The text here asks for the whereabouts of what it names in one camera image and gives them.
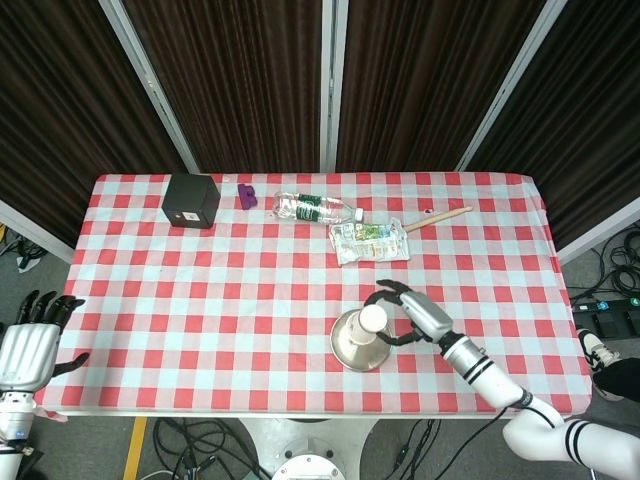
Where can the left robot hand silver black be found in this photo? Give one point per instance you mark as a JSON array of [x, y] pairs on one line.
[[27, 350]]

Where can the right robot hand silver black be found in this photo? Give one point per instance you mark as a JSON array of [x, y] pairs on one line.
[[425, 315]]

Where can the white paper cup blue stripe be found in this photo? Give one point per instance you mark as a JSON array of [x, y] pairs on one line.
[[370, 322]]

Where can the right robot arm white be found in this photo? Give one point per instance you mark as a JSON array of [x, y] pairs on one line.
[[490, 380]]

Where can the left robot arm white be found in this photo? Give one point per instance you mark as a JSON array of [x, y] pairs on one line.
[[12, 425]]

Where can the round silver metal plate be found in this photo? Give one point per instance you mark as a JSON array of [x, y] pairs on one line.
[[360, 357]]

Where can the crumpled silver snack bag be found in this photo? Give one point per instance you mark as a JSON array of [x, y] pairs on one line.
[[370, 242]]

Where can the wooden stick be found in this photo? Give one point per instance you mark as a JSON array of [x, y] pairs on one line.
[[440, 217]]

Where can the clear plastic bottle green label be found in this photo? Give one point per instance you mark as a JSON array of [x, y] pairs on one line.
[[310, 208]]

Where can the white sneaker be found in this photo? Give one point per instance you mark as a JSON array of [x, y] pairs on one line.
[[597, 347]]

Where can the black power strip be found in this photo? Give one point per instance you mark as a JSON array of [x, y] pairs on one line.
[[607, 304]]

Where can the red white checkered tablecloth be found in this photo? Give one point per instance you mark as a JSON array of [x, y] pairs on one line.
[[225, 300]]

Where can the black trouser leg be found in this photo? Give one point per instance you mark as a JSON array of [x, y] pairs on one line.
[[620, 377]]

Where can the purple plastic block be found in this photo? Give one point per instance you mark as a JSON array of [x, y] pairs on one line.
[[246, 196]]

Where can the black cardboard box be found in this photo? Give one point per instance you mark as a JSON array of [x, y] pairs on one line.
[[192, 200]]

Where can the dark brown curtain panel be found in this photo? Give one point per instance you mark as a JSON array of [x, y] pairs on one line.
[[65, 125], [430, 85], [590, 125], [240, 85]]

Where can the white partition frame post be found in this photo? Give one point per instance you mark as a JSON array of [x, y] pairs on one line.
[[150, 80], [600, 230], [35, 230], [515, 85], [332, 85]]

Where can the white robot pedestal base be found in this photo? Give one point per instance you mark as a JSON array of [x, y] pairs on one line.
[[305, 450]]

